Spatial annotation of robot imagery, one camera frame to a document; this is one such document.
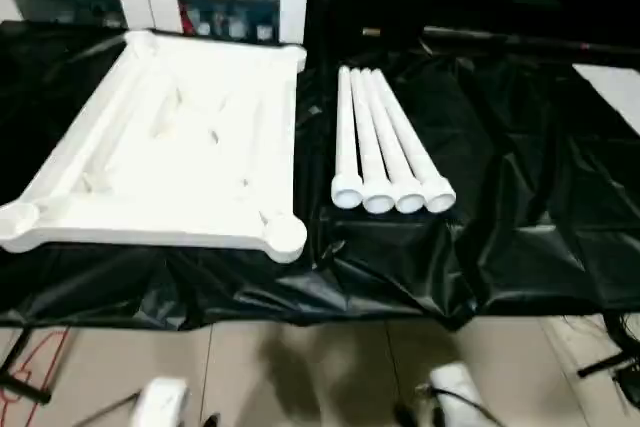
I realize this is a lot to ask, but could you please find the white plastic table leg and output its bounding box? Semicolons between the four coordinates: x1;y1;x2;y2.
372;68;457;213
361;68;429;214
349;68;397;215
329;65;364;210

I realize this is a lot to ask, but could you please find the white plastic table top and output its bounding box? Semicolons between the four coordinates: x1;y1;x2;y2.
0;29;309;266

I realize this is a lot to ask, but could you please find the black plastic sheet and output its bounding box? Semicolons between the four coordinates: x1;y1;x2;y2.
0;19;640;333

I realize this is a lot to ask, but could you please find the long black pole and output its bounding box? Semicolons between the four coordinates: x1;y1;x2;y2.
362;24;640;56

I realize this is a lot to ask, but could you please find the white flat board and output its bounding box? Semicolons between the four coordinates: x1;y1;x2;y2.
571;62;640;141

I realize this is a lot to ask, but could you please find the black stand leg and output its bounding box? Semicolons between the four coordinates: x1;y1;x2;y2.
577;351;640;378
0;326;51;403

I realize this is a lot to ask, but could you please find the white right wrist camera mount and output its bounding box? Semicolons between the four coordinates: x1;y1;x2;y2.
430;362;484;427

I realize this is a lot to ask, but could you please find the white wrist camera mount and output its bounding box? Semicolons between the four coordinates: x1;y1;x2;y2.
132;377;189;427
430;362;484;427

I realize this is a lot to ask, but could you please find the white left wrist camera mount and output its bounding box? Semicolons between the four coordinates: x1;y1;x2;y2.
132;377;189;427

